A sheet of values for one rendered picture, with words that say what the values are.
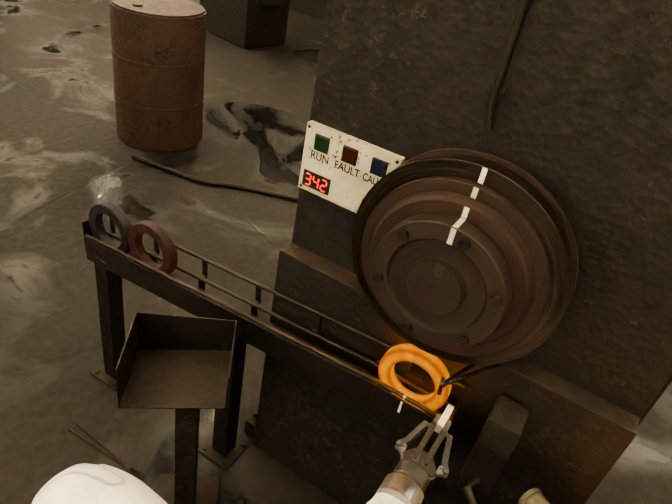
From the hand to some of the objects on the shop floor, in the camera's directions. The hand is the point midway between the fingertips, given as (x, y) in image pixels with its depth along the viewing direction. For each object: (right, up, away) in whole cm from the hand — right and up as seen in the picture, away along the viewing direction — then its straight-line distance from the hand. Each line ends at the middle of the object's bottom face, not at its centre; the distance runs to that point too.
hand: (444, 418), depth 130 cm
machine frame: (+4, -36, +82) cm, 90 cm away
